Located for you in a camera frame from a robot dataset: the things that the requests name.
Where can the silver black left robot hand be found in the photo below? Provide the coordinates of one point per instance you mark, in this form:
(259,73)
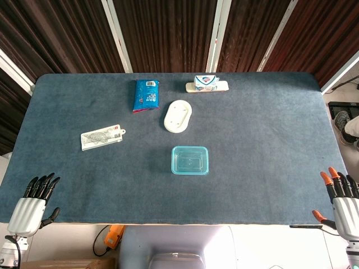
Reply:
(26,215)

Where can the silver right hand orange fingertips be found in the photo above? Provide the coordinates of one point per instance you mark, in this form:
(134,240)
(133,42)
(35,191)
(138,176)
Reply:
(346,215)

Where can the teal container lid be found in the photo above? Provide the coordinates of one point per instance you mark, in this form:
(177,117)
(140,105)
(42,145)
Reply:
(175,159)

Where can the clear plastic container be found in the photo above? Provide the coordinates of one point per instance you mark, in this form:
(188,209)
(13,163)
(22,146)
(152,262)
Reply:
(190,162)

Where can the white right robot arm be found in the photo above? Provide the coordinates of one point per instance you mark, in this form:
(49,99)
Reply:
(354,255)

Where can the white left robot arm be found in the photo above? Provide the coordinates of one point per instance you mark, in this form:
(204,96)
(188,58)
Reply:
(7,253)

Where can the soap bar package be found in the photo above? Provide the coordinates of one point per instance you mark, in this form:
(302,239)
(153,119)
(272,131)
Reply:
(206,83)

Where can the orange device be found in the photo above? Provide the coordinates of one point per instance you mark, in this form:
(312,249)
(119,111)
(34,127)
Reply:
(113,236)

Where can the white trouser leg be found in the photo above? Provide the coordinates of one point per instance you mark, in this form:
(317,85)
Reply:
(354,126)

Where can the grey black sneaker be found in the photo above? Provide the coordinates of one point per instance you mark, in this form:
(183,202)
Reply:
(341,124)

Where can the brown pleated curtain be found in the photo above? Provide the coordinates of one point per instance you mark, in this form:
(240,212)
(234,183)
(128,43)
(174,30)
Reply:
(11,117)
(56,36)
(322,36)
(168,33)
(246,33)

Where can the flat white ruler package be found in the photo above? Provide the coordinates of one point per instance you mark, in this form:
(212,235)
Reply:
(101,138)

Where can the black floor device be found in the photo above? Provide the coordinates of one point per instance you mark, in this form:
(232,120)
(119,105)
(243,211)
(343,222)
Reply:
(343,107)

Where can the blue felt table cloth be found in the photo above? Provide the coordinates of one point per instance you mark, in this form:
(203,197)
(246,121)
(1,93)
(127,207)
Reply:
(238,168)

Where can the grey robot torso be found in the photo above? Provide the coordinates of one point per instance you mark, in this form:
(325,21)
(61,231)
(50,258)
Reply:
(179,241)

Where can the blue snack packet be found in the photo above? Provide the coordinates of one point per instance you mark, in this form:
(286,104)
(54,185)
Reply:
(146,95)

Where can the long beige plastic case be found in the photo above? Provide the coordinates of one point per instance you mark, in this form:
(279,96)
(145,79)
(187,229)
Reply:
(223,87)

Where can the white oval soap dish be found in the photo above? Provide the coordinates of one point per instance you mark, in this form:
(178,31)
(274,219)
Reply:
(178,116)

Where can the white frame post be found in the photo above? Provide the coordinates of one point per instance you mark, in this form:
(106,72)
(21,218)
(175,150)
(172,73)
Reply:
(214,36)
(277,36)
(340,73)
(117,36)
(15,71)

